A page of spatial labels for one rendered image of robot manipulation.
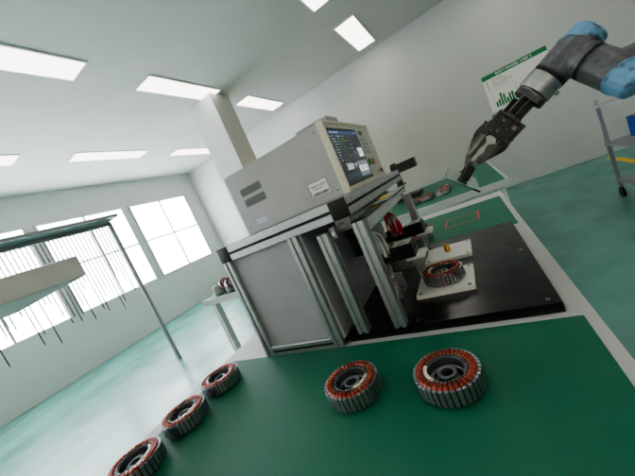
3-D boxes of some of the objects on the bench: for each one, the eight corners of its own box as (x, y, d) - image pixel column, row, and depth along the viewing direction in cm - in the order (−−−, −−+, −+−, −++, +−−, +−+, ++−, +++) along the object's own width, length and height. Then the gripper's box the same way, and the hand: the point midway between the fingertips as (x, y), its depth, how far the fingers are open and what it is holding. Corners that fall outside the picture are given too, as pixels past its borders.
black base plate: (513, 226, 111) (511, 220, 111) (566, 312, 56) (562, 301, 56) (395, 258, 134) (393, 254, 134) (351, 342, 79) (347, 334, 79)
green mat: (499, 195, 164) (499, 195, 164) (518, 223, 112) (518, 222, 112) (351, 244, 211) (351, 244, 211) (317, 279, 158) (317, 279, 158)
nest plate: (471, 241, 107) (470, 238, 107) (472, 255, 94) (471, 252, 94) (429, 252, 115) (428, 249, 115) (425, 267, 102) (424, 263, 102)
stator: (469, 355, 55) (462, 338, 55) (502, 396, 44) (494, 375, 44) (412, 376, 57) (404, 359, 56) (431, 419, 45) (422, 399, 45)
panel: (394, 253, 135) (368, 193, 131) (347, 337, 78) (300, 234, 74) (391, 254, 135) (367, 194, 132) (343, 337, 78) (297, 235, 75)
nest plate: (473, 266, 86) (472, 263, 86) (476, 289, 73) (474, 284, 73) (422, 278, 94) (421, 274, 94) (417, 300, 81) (416, 297, 81)
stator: (319, 404, 60) (313, 389, 59) (353, 368, 66) (348, 354, 66) (359, 423, 51) (351, 404, 50) (393, 379, 58) (386, 363, 57)
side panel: (348, 340, 80) (300, 233, 77) (344, 347, 78) (295, 236, 74) (272, 351, 94) (229, 261, 91) (267, 357, 92) (222, 264, 88)
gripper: (519, 81, 68) (452, 159, 78) (554, 104, 66) (480, 179, 76) (513, 87, 75) (452, 157, 85) (543, 107, 74) (478, 176, 84)
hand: (469, 163), depth 83 cm, fingers closed
